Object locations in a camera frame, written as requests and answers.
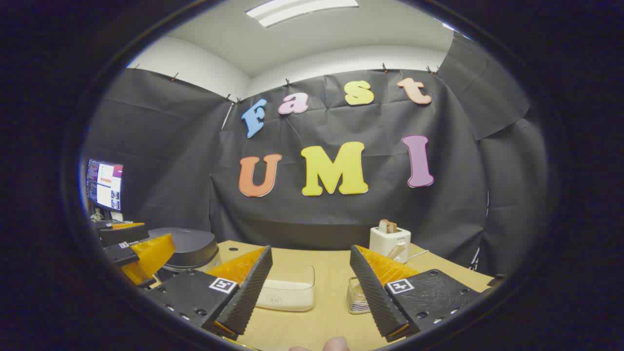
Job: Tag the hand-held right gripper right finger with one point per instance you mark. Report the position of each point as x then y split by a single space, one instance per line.
373 292

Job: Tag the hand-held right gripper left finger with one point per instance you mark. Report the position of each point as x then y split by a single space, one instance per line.
248 292

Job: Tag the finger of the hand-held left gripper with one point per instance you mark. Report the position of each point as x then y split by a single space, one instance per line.
146 258
122 235

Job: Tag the clear plastic rice container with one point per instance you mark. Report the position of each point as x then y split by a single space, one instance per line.
287 295

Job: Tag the dark grey rice cooker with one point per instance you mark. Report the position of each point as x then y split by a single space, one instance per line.
190 246

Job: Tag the white toaster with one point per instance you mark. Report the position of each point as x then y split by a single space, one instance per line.
385 241

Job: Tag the computer monitor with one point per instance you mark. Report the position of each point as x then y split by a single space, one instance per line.
105 185

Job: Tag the toasted bread slice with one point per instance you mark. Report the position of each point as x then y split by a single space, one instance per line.
393 225
383 227

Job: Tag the black backdrop cloth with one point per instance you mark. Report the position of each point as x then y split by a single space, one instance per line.
341 219

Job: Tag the ceiling light panel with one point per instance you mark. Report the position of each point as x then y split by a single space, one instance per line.
302 9

